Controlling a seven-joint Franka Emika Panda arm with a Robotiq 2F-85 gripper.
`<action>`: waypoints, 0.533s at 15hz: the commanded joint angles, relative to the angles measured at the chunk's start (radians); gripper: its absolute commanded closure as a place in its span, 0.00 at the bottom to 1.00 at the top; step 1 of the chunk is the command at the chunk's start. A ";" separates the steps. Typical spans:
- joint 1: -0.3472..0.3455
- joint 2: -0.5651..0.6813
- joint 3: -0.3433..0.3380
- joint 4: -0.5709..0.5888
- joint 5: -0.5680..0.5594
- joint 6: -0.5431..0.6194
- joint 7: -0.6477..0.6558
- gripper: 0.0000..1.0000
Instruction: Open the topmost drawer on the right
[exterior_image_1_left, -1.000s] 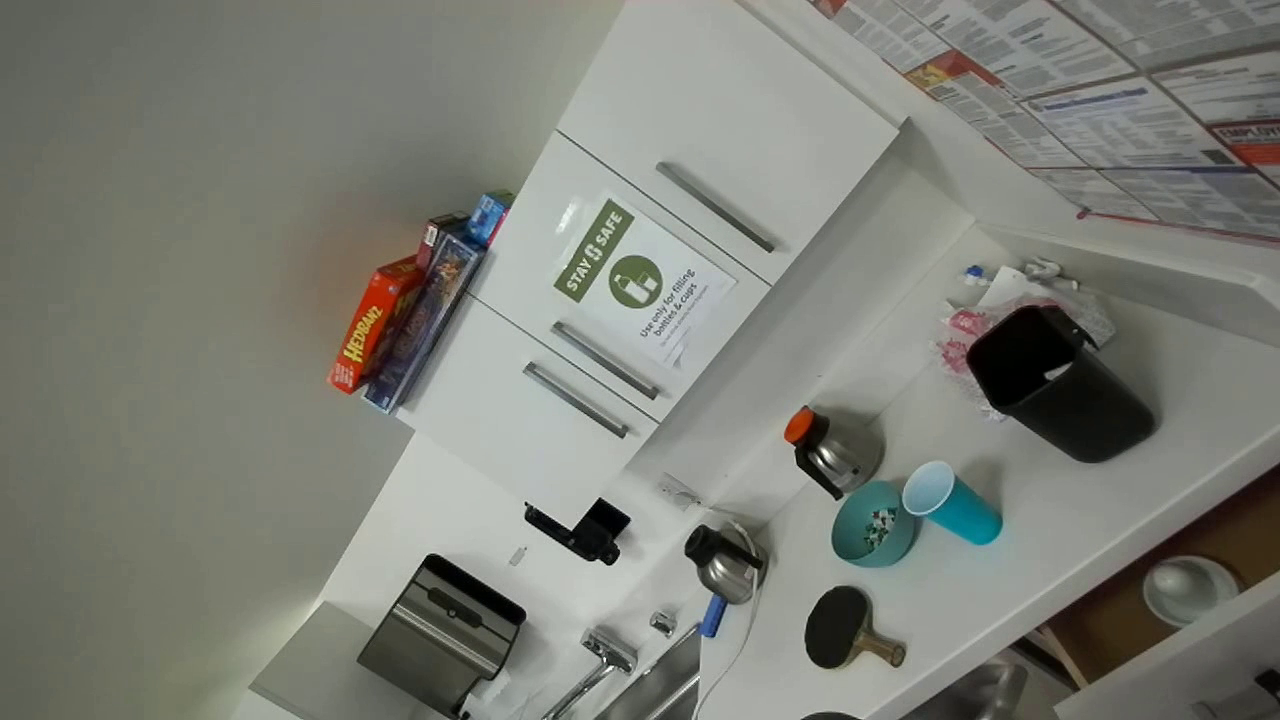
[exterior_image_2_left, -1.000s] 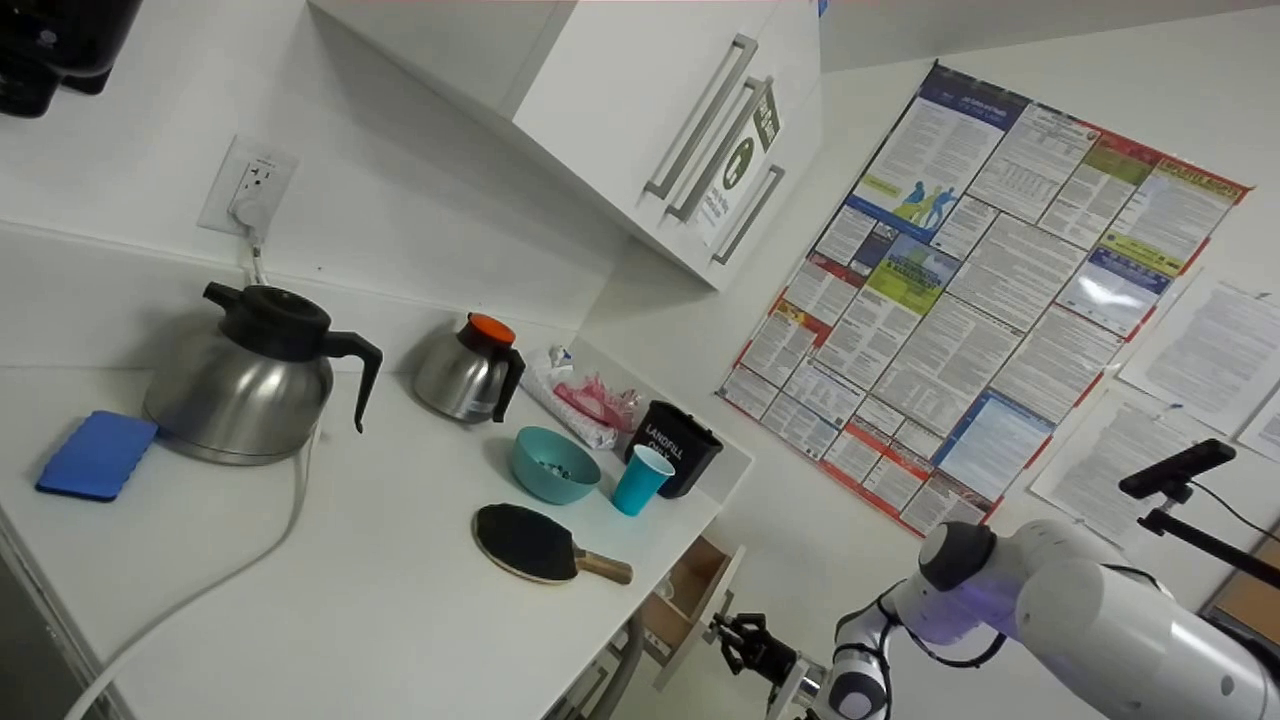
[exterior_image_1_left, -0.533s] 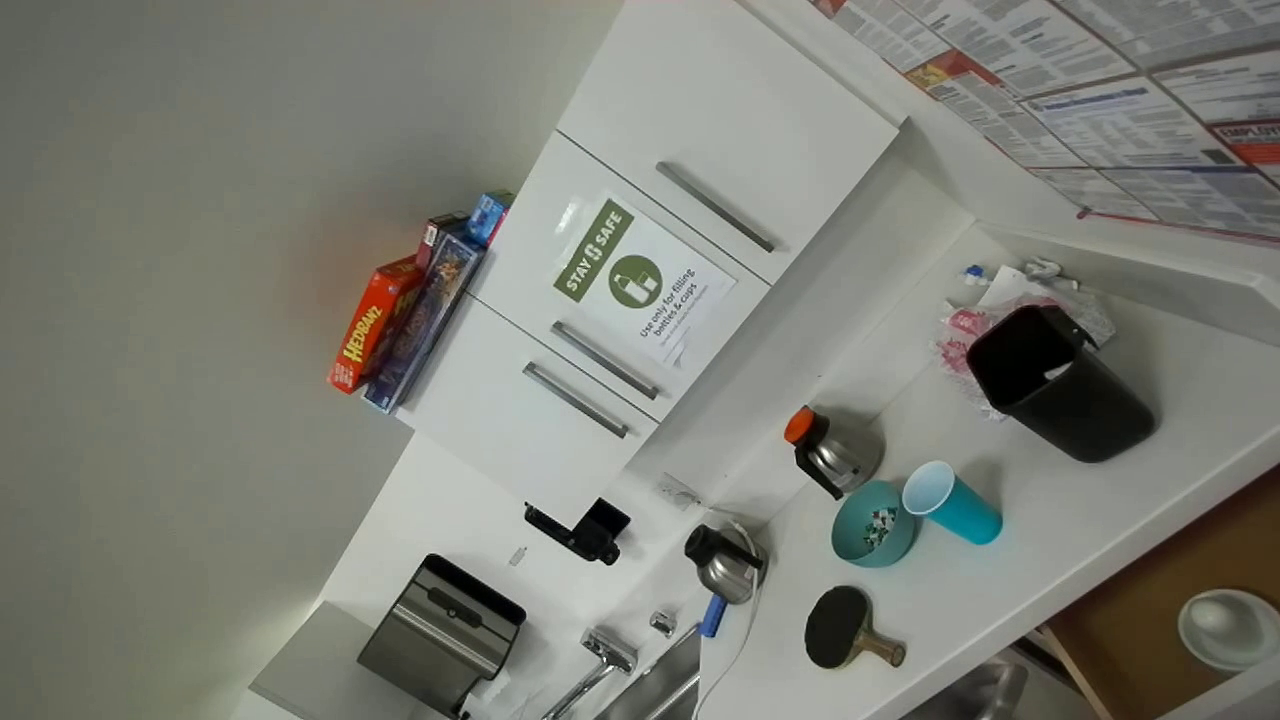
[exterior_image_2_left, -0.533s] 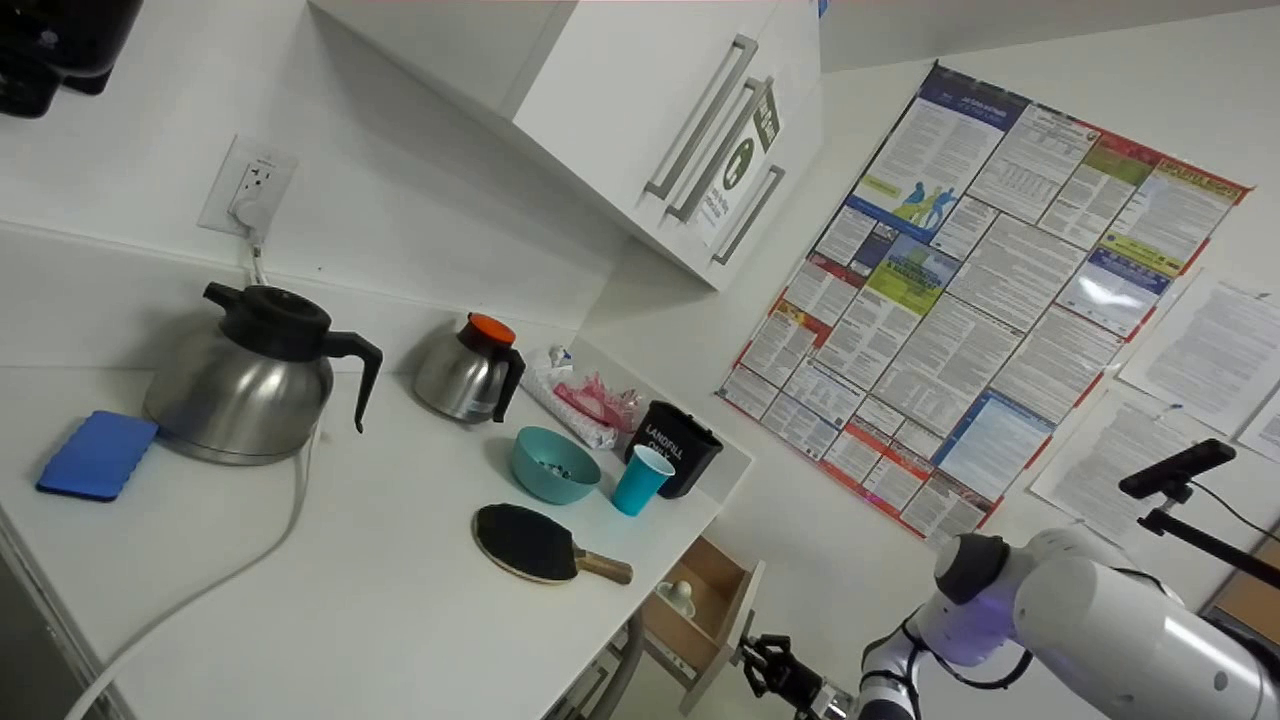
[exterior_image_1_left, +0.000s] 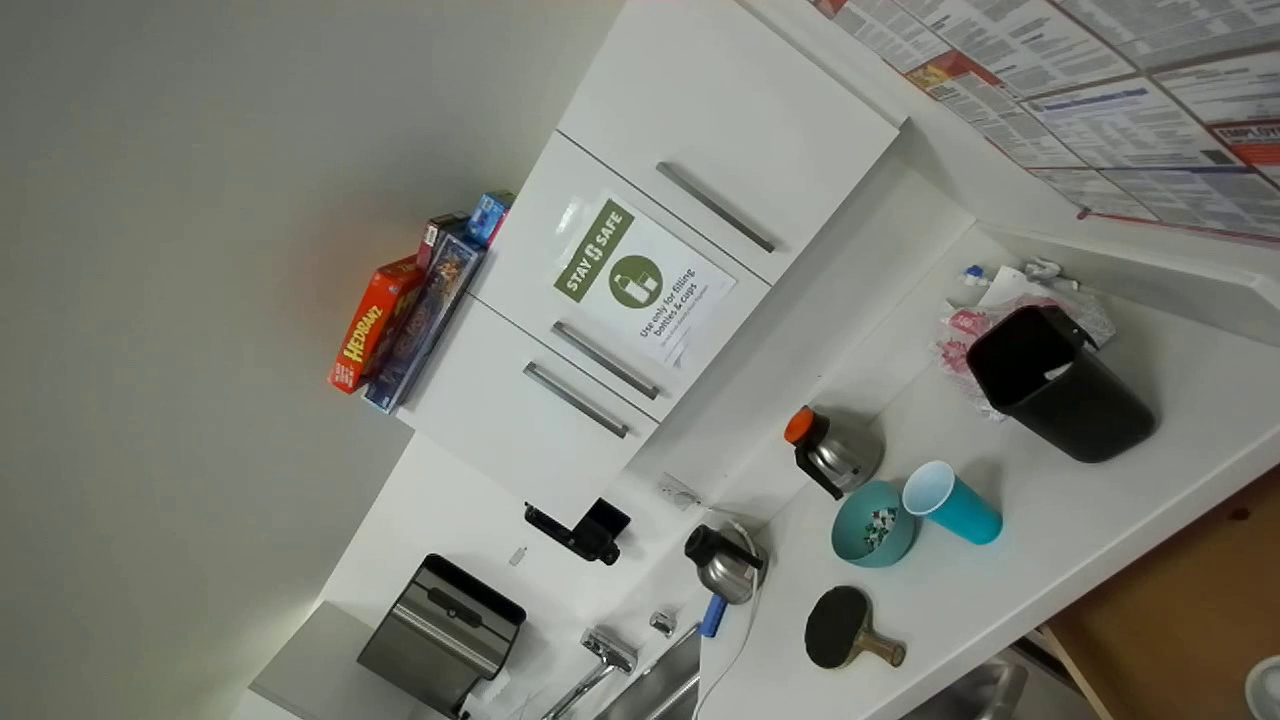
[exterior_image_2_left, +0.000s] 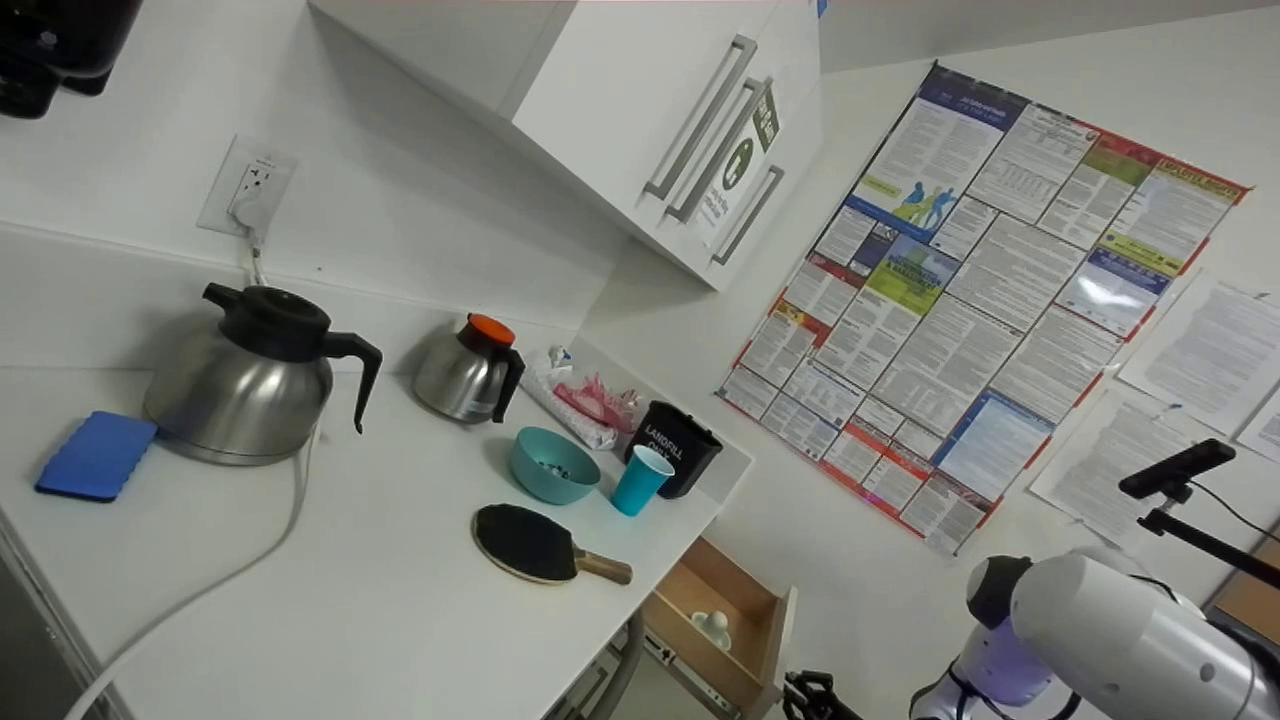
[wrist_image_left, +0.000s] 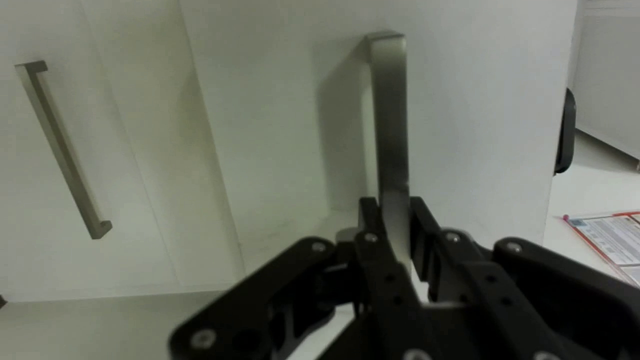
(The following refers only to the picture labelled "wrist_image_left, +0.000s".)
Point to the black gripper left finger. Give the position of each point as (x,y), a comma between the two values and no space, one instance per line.
(320,300)

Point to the large printed wall poster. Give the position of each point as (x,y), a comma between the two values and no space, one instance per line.
(613,242)

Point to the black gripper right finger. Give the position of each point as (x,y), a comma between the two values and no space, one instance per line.
(532,300)

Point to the white drawer front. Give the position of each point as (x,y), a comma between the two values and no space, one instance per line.
(266,132)
(147,167)

